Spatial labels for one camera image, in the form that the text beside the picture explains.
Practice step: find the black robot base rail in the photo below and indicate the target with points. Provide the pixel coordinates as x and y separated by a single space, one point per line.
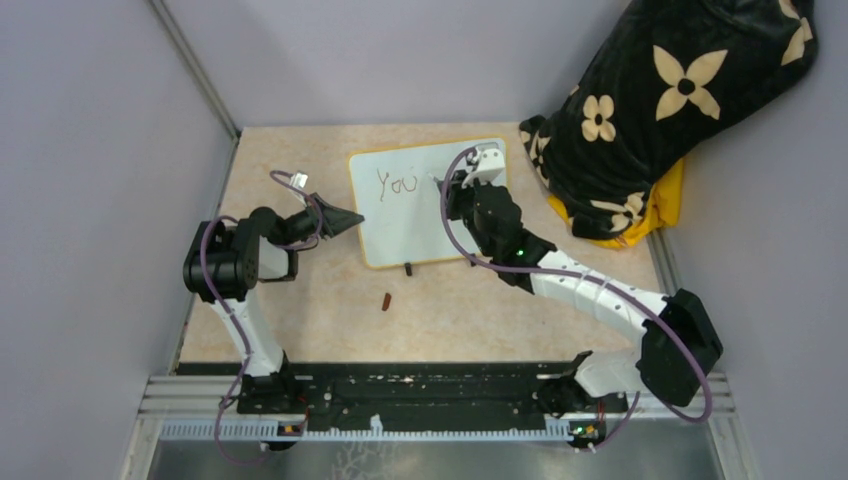
426 402

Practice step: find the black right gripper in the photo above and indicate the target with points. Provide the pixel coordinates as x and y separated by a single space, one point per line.
456 193

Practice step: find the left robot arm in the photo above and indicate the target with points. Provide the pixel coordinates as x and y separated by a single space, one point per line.
224 264

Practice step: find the black floral blanket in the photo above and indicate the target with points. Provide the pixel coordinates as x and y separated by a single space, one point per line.
670 75

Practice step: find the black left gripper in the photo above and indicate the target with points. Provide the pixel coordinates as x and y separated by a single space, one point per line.
334 220

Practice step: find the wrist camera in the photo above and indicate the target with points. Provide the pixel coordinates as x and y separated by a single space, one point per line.
299 180
486 163

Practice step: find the yellow cloth under blanket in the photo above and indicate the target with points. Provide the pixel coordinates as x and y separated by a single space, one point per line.
638 216

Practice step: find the white marker pen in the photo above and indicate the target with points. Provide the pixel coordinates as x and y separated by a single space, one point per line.
436 179

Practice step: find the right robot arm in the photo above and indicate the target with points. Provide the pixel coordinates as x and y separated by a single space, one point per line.
674 345

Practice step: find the aluminium frame post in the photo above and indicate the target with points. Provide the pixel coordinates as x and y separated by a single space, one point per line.
193 66

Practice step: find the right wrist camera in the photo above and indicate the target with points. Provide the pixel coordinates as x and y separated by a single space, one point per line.
486 163

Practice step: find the aluminium frame rail right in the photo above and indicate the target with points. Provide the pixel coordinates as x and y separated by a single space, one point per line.
714 404

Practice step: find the yellow framed whiteboard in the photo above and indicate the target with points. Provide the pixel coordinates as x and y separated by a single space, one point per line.
393 190

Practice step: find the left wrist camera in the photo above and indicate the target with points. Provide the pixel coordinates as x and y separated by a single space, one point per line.
299 180

